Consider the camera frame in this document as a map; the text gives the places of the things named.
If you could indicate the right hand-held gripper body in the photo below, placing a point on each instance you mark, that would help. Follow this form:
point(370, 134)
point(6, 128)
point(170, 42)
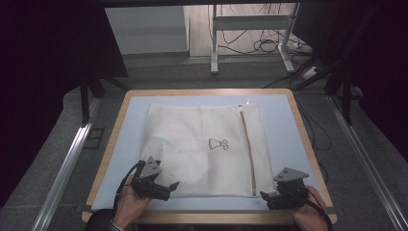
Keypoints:
point(290, 187)

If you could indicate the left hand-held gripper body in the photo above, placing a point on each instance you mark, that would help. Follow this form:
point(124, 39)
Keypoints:
point(149, 170)

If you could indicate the white mesh laundry bag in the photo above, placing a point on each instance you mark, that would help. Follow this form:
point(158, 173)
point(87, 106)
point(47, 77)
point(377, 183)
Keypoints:
point(208, 128)

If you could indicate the person's right hand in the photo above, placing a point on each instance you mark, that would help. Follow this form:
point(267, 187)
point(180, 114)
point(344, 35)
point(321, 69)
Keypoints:
point(306, 213)

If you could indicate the person's left hand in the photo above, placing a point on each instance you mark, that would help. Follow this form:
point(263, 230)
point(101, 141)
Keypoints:
point(130, 202)

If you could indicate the light blue table mat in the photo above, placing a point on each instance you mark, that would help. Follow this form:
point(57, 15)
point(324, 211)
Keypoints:
point(128, 166)

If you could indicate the wooden framed work board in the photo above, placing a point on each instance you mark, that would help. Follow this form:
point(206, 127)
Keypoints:
point(205, 217)

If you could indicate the black floor socket cover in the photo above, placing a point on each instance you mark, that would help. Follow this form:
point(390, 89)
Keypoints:
point(94, 138)

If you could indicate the black metal stand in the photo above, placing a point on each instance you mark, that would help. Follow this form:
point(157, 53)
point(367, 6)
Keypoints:
point(85, 99)
point(346, 96)

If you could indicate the white power strip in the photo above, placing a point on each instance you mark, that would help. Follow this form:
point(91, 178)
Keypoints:
point(310, 72)

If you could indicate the white cabinet panel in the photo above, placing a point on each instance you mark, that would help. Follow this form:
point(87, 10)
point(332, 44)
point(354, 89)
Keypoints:
point(146, 29)

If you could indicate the dark curtain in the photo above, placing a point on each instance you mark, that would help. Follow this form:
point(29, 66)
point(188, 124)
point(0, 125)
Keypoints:
point(381, 64)
point(41, 64)

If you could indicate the aluminium floor rail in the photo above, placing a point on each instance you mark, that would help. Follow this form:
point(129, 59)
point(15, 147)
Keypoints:
point(65, 166)
point(365, 160)

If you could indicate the white metal desk frame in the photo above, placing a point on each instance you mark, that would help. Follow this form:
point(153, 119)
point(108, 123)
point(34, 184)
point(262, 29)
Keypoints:
point(250, 23)

